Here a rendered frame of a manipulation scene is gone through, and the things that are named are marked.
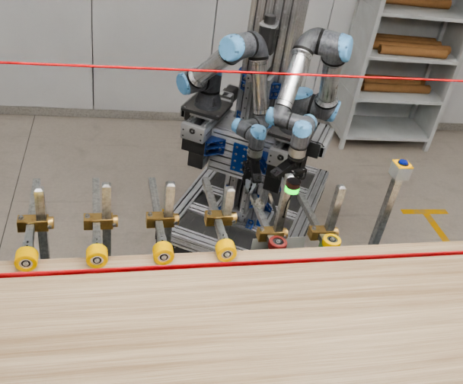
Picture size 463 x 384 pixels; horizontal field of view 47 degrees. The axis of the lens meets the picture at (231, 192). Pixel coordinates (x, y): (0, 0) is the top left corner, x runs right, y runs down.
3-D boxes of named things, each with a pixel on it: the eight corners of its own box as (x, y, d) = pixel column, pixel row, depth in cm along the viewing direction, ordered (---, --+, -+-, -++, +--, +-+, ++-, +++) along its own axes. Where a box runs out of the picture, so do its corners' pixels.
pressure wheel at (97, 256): (93, 240, 201) (111, 248, 205) (81, 254, 204) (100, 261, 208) (93, 251, 196) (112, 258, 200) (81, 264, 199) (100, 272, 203)
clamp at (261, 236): (255, 235, 244) (257, 226, 241) (283, 234, 247) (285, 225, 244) (258, 243, 240) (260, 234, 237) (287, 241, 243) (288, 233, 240)
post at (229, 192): (212, 269, 250) (225, 184, 223) (220, 269, 251) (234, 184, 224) (214, 274, 247) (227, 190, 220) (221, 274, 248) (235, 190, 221)
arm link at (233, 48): (200, 94, 289) (262, 50, 246) (178, 100, 280) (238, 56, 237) (192, 73, 289) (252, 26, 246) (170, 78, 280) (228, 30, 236)
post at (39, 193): (43, 276, 231) (33, 184, 204) (51, 276, 232) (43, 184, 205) (42, 282, 228) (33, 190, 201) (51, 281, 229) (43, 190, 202)
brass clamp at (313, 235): (306, 232, 251) (308, 224, 248) (333, 232, 254) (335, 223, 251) (310, 241, 246) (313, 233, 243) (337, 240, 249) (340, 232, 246)
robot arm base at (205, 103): (200, 96, 305) (202, 80, 299) (225, 103, 301) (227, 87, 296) (189, 106, 293) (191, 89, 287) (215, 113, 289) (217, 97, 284)
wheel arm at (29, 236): (33, 184, 235) (32, 177, 233) (41, 184, 236) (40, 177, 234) (21, 262, 196) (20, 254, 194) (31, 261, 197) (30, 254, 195)
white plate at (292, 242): (249, 254, 251) (252, 238, 245) (301, 251, 257) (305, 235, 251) (249, 255, 250) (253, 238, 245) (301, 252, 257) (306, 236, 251)
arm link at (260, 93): (257, 27, 259) (260, 126, 278) (241, 30, 252) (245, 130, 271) (274, 28, 251) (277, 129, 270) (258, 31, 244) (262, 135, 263)
